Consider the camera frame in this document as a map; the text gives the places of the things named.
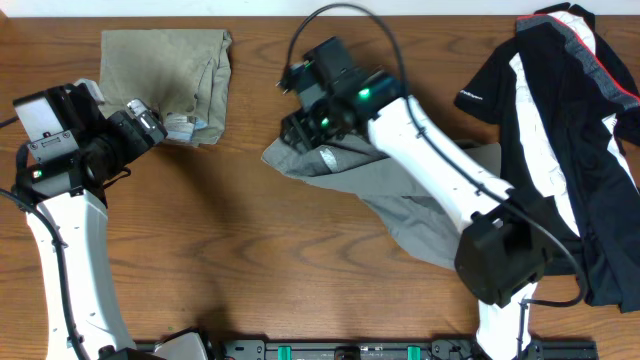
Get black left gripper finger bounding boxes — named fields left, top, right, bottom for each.
left=127, top=98, right=160, bottom=133
left=74, top=78, right=105, bottom=105

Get grey shorts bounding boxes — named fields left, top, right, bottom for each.
left=261, top=132, right=503, bottom=271

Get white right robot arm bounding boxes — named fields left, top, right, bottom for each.
left=278, top=68, right=547, bottom=359

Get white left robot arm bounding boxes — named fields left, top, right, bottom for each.
left=5, top=79, right=214, bottom=360

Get folded khaki shorts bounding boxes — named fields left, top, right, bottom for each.
left=99, top=29, right=232, bottom=147

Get black white red shirt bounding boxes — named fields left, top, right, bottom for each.
left=454, top=3, right=639, bottom=312

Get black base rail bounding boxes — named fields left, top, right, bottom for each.
left=134, top=338, right=599, bottom=360

